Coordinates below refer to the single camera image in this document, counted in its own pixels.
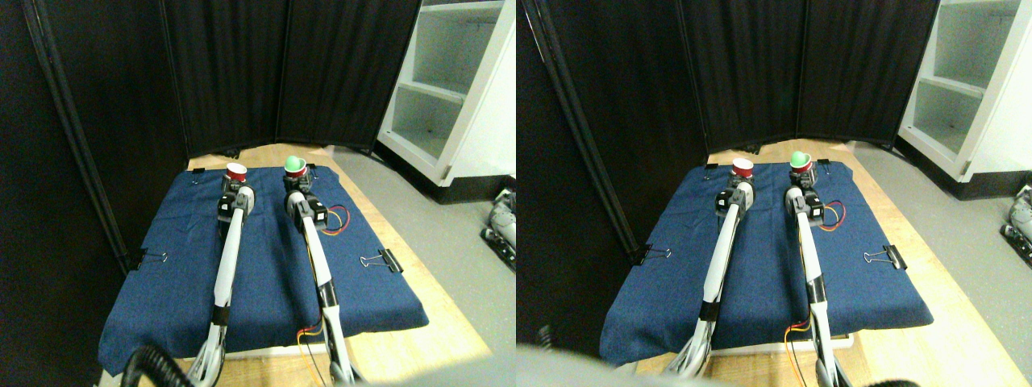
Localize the black curtain stand pole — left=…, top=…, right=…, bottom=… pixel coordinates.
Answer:
left=24, top=0, right=135, bottom=275
left=528, top=0, right=643, bottom=264

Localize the grey machine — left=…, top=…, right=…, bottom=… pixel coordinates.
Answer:
left=1000, top=185, right=1032, bottom=271
left=481, top=190, right=516, bottom=272

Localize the dark blue cloth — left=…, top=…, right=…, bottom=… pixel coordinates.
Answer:
left=599, top=161, right=934, bottom=368
left=98, top=165, right=431, bottom=377

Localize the white shelf unit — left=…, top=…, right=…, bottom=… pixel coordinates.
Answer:
left=376, top=0, right=516, bottom=191
left=897, top=0, right=1032, bottom=185

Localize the red wire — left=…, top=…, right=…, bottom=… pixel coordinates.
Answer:
left=818, top=200, right=847, bottom=233
left=322, top=205, right=350, bottom=235

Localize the orange wire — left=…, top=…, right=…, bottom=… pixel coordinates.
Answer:
left=784, top=318, right=811, bottom=386
left=295, top=321, right=325, bottom=386

